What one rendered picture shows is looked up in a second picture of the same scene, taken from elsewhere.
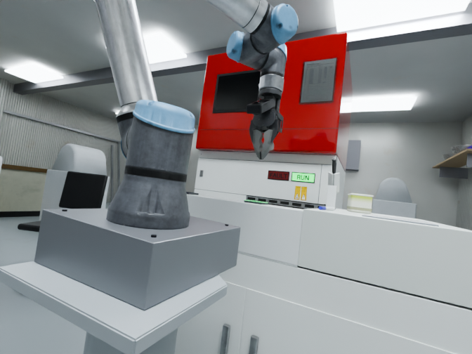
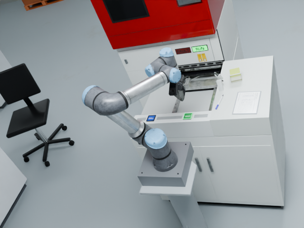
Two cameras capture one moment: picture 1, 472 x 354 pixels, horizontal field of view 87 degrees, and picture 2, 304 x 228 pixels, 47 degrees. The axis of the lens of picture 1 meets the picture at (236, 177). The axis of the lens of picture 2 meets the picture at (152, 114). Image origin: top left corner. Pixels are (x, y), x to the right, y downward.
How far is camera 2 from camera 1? 173 cm
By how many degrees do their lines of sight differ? 40
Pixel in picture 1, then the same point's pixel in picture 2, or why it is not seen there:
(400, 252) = (246, 125)
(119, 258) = (173, 181)
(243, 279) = (195, 144)
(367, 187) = not seen: outside the picture
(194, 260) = (186, 168)
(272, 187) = (182, 58)
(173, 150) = (166, 149)
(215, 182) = (140, 64)
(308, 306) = (222, 145)
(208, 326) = not seen: hidden behind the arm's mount
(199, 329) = not seen: hidden behind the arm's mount
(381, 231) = (239, 121)
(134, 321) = (186, 190)
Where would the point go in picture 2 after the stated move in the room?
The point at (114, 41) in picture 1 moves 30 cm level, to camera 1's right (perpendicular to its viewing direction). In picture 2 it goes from (120, 122) to (172, 102)
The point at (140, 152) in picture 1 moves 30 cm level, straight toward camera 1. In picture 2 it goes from (159, 155) to (190, 185)
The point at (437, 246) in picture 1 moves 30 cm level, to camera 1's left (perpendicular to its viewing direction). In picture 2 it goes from (256, 122) to (208, 140)
